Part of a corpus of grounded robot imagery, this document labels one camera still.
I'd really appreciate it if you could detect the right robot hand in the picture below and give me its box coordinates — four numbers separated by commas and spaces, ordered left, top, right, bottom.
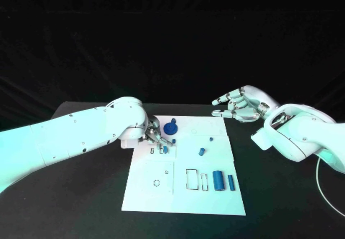
211, 85, 282, 123

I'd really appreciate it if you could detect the blue gear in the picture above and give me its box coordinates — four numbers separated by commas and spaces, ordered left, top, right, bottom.
163, 122, 179, 135

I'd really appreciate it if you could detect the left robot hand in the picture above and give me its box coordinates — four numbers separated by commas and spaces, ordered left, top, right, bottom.
139, 115, 173, 148

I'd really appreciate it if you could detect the white task board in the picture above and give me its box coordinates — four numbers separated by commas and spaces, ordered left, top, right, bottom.
121, 115, 247, 216

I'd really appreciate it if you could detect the thick blue long cylinder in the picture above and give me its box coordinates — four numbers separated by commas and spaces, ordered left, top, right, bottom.
212, 170, 227, 192

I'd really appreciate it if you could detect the white cable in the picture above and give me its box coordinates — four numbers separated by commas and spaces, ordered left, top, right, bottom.
316, 156, 345, 217

